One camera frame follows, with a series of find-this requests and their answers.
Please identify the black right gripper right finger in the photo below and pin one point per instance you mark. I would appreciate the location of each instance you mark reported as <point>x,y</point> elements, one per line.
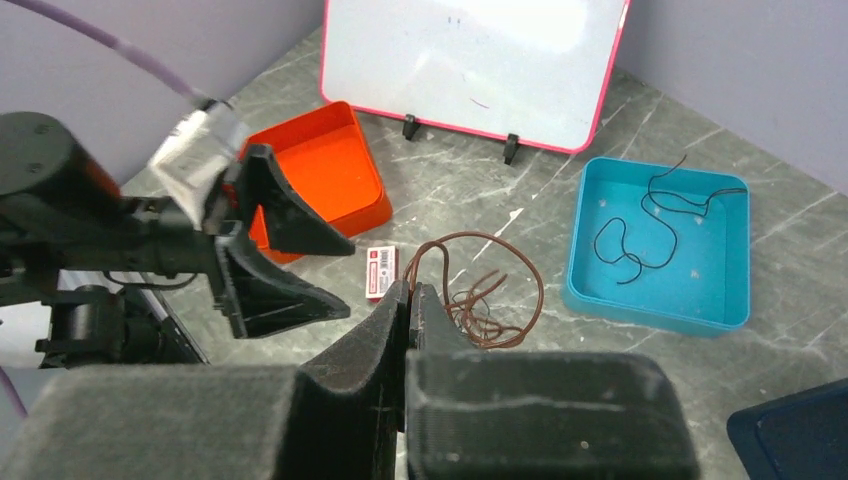
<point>492,414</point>

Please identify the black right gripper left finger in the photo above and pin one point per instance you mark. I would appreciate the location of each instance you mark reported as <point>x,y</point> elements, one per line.
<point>344,409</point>

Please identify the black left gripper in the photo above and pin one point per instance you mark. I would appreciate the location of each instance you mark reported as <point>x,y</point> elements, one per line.
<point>258,298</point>

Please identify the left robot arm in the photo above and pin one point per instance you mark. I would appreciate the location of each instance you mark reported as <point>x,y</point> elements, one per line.
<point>60,211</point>

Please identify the small red white card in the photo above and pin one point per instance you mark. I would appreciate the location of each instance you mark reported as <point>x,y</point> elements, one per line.
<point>381,271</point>

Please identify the orange square tray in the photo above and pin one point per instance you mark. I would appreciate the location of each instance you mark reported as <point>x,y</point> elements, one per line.
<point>325,157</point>

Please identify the teal square tray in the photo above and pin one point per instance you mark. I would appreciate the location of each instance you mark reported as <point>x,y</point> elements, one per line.
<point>666,247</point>

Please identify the pink framed whiteboard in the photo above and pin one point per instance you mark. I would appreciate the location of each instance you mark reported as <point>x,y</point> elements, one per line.
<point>531,73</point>

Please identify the dark blue square tray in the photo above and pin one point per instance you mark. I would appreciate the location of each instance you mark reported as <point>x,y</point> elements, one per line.
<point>798,436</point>

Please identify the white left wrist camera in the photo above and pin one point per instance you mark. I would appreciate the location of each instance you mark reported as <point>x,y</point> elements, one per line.
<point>199,148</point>

